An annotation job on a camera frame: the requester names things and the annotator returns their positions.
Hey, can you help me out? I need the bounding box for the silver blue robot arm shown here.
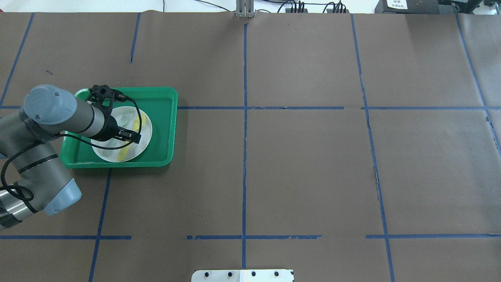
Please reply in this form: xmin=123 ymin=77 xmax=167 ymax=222
xmin=0 ymin=85 xmax=141 ymax=230

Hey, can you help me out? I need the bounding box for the yellow plastic spoon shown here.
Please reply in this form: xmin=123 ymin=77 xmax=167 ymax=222
xmin=116 ymin=114 xmax=143 ymax=162

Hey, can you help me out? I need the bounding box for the green plastic tray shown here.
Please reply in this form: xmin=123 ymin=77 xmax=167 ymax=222
xmin=59 ymin=87 xmax=178 ymax=168

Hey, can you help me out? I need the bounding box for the black box white label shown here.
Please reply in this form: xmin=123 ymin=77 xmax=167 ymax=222
xmin=374 ymin=0 xmax=440 ymax=14

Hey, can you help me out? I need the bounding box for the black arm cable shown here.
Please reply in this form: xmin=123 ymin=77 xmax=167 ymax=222
xmin=0 ymin=92 xmax=143 ymax=214

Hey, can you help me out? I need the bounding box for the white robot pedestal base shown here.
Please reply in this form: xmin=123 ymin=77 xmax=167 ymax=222
xmin=191 ymin=269 xmax=295 ymax=282

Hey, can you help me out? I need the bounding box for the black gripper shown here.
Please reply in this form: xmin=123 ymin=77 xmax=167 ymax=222
xmin=91 ymin=109 xmax=141 ymax=143

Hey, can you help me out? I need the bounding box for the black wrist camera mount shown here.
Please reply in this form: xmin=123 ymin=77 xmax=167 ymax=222
xmin=85 ymin=85 xmax=130 ymax=112

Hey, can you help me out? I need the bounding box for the pale green plastic fork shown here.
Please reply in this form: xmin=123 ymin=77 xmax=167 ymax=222
xmin=105 ymin=110 xmax=132 ymax=148

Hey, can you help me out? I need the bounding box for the aluminium frame post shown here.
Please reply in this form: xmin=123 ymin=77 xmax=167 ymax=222
xmin=235 ymin=0 xmax=256 ymax=18

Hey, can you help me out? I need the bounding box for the white round plate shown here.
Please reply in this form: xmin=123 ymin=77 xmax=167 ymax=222
xmin=92 ymin=107 xmax=153 ymax=163

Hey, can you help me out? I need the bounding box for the black power strip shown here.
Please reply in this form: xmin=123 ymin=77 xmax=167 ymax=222
xmin=279 ymin=0 xmax=349 ymax=14

